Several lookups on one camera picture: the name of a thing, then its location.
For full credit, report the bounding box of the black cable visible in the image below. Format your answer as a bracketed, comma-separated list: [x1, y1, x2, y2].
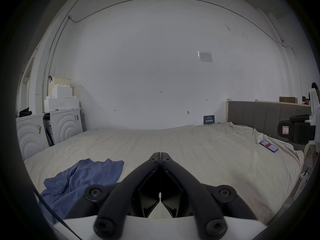
[32, 190, 83, 240]

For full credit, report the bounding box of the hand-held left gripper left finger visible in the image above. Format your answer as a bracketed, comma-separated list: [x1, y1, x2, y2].
[64, 152, 161, 240]

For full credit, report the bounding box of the bed with beige sheet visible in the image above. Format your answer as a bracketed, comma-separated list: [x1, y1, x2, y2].
[24, 122, 305, 226]

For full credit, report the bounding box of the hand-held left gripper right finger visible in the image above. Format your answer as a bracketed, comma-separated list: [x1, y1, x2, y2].
[160, 152, 258, 240]

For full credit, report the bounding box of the blue shirt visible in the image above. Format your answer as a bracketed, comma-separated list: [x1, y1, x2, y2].
[39, 159, 125, 225]

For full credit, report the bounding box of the white paper notice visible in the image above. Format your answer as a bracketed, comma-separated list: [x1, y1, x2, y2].
[197, 51, 213, 63]

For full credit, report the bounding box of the grey padded headboard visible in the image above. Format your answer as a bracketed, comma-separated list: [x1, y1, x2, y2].
[226, 100, 312, 151]

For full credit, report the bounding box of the white washing machine with foam blocks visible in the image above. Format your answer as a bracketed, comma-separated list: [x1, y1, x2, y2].
[43, 76, 84, 146]

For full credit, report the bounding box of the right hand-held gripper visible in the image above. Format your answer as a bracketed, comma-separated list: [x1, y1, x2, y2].
[277, 82, 320, 146]

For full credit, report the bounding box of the phone with red screen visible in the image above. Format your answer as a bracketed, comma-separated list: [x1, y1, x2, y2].
[260, 139, 279, 153]

